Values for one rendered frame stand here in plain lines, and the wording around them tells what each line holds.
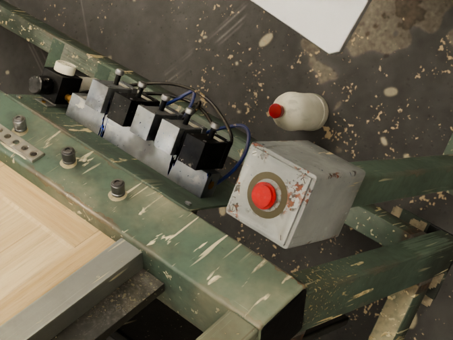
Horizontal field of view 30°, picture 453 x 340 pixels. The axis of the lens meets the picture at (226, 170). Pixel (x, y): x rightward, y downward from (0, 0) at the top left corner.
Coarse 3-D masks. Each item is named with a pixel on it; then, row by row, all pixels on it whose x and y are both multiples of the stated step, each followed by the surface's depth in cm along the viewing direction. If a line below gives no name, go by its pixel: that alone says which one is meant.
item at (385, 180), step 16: (384, 160) 159; (400, 160) 164; (416, 160) 170; (432, 160) 176; (448, 160) 183; (368, 176) 143; (384, 176) 148; (400, 176) 154; (416, 176) 161; (432, 176) 169; (448, 176) 177; (368, 192) 145; (384, 192) 151; (400, 192) 158; (416, 192) 165; (432, 192) 174
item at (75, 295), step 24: (120, 240) 142; (96, 264) 137; (120, 264) 138; (72, 288) 134; (96, 288) 134; (24, 312) 130; (48, 312) 130; (72, 312) 132; (0, 336) 126; (24, 336) 126; (48, 336) 130
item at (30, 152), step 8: (0, 128) 161; (0, 136) 159; (8, 136) 160; (16, 136) 159; (8, 144) 158; (16, 144) 158; (24, 144) 158; (24, 152) 156; (32, 152) 156; (40, 152) 156; (32, 160) 154
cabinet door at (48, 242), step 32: (0, 192) 153; (32, 192) 153; (0, 224) 147; (32, 224) 147; (64, 224) 147; (0, 256) 142; (32, 256) 142; (64, 256) 141; (0, 288) 136; (32, 288) 136; (0, 320) 131
